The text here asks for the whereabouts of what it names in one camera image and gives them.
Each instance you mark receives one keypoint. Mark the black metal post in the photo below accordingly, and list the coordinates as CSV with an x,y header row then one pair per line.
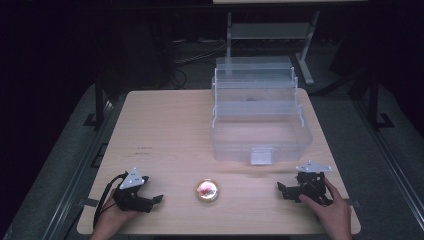
x,y
99,100
374,100

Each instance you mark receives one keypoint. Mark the grey metal stand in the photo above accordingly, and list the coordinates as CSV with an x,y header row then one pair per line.
x,y
270,31

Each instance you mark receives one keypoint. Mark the person's right hand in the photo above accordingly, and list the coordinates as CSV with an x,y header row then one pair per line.
x,y
331,213

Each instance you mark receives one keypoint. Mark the metal floor rail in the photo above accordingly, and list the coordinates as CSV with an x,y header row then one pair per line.
x,y
390,156
75,180

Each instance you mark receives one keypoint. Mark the grey table bracket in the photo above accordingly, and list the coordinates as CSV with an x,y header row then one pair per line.
x,y
353,202
88,202

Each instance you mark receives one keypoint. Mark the person's left hand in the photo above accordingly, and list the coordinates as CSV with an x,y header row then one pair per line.
x,y
115,216

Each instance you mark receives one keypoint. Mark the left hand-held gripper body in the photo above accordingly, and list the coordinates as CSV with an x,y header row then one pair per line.
x,y
132,180

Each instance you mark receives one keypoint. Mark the clear tiered plastic storage box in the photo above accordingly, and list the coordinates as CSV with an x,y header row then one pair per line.
x,y
260,133

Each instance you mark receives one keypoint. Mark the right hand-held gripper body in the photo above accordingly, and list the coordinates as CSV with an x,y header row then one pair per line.
x,y
311,185

